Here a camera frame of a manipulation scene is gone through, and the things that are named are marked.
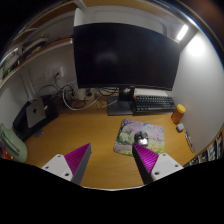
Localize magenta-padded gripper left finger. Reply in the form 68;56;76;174
41;143;93;186

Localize grey perforated plate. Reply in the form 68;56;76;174
33;129;44;139

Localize wooden wall shelf unit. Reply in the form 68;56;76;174
0;0;84;89

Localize transparent computer mouse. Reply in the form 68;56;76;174
133;130;150;147

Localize black keyboard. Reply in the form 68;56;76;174
132;94;177;115

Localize pen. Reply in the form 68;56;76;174
184;129;195;154

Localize black laptop case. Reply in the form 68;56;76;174
12;94;61;142

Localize silver laptop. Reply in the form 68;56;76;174
25;97;47;129

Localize pale green bag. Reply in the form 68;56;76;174
0;123;28;164

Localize white LED light bar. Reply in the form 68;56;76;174
175;23;190;42

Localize black cable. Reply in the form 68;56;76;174
36;83;79;109

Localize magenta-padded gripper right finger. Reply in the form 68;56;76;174
132;142;184;186

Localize cherry blossom print mouse pad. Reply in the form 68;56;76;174
113;118;166;157

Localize row of books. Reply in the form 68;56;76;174
184;131;224;168

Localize amber jar with yellow lid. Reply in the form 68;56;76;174
170;103;187;125

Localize black computer monitor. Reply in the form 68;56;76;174
72;22;181;117

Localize white wall socket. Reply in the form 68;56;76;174
44;69;54;81
54;66;66;79

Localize white cable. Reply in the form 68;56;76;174
61;87;119;111

